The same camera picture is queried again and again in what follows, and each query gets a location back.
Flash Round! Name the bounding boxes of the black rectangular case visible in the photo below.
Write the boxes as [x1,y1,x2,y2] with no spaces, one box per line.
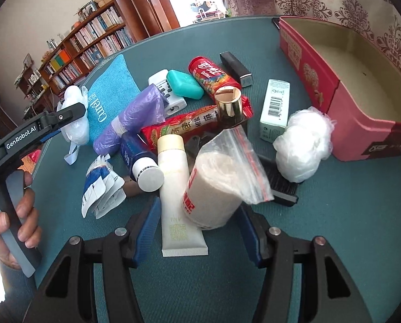
[220,51,254,88]

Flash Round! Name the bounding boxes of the teal soap box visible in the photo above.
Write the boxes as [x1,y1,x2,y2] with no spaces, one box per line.
[167,69,204,100]

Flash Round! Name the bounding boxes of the purple trash bag roll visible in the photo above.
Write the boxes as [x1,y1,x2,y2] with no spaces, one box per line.
[93,84,166,157]

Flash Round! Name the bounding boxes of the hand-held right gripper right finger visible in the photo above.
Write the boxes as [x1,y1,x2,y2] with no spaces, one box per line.
[236,205,372,323]

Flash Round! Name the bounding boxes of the rows of books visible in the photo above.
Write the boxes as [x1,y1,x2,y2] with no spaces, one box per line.
[44,5,134,88]

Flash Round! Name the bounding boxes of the brown wooden door frame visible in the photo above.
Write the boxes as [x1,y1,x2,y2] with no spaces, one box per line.
[123,0,181,37]

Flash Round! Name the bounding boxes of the teal fabric pouch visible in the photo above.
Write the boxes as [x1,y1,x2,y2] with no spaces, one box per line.
[86,54,141,145]

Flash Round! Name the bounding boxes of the small wooden shelf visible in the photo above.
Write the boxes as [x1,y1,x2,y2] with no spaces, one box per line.
[19,54,58,115]

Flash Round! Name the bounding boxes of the blue lotion bottle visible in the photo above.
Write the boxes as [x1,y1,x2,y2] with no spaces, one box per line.
[121,131,165,192]

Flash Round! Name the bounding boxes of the wooden bookshelf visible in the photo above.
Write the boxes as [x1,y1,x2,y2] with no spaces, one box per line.
[37,0,147,91]

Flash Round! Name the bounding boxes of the green felt desktop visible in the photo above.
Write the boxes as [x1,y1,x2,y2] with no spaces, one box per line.
[30,15,401,323]

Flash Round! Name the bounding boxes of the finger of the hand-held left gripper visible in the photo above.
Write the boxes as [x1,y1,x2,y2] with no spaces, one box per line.
[36,129,63,150]
[39,103,87,132]

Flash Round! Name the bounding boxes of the white plastic bag with ribbon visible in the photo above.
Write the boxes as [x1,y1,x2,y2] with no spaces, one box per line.
[62,86,90,165]

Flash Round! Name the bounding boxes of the red snack packet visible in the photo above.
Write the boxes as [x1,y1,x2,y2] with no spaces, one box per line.
[140,96,255,153]

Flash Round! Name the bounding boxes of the red rectangular box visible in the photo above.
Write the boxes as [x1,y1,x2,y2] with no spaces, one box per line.
[279,16,401,162]

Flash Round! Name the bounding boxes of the black comb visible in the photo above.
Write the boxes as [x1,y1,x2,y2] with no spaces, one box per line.
[256,153,298,207]

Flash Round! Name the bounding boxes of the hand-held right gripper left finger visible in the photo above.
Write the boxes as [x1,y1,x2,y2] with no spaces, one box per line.
[27,197,162,323]

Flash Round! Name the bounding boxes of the white and red sachets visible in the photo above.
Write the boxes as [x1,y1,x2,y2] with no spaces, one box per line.
[181,126,275,230]

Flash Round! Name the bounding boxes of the person's left hand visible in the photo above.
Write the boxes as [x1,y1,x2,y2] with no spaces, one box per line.
[0,173,42,270]

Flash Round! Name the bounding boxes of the white green barcode carton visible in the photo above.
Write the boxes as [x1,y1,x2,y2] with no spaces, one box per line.
[259,79,291,143]

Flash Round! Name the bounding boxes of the cream lotion tube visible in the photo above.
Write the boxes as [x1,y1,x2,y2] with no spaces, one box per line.
[157,135,208,257]

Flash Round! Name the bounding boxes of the gold capped bottle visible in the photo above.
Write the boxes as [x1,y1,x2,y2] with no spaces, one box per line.
[215,87,248,135]

